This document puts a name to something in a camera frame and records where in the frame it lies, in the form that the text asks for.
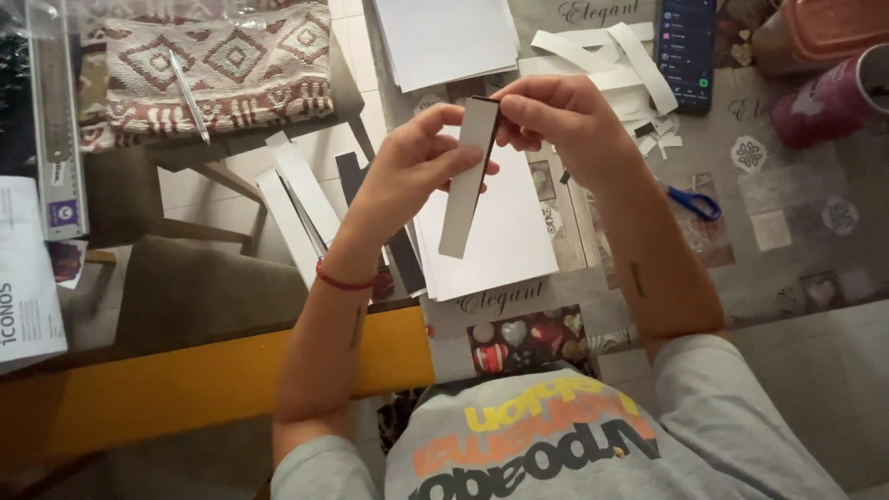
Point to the purple printed card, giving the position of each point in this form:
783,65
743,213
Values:
66,262

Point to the white printed booklet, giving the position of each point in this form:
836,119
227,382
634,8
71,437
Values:
24,278

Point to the heap of white paper strips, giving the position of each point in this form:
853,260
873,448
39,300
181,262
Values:
611,62

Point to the grey printed t-shirt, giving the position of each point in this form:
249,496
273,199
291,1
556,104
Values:
555,444

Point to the white and black paper strip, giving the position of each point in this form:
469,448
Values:
469,201

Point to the clear pen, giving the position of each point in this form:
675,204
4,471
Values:
189,97

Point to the white paper sheets pile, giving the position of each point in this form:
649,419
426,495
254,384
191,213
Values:
507,243

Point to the patterned woven cushion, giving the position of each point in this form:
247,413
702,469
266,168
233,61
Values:
229,69

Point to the pink cup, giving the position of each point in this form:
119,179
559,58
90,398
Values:
826,101

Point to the black smartphone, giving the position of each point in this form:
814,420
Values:
687,55

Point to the red plastic container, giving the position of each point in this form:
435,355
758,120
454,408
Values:
826,31

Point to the person's right hand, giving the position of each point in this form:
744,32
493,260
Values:
590,132

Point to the brown wooden chair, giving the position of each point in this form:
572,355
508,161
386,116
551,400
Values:
187,278

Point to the long white card strips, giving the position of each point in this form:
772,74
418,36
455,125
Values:
302,201

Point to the person's left hand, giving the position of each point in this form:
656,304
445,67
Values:
396,180

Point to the stack of white paper sheets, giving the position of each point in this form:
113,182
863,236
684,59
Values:
448,38

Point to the metal ruler in sleeve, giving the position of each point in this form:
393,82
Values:
59,125

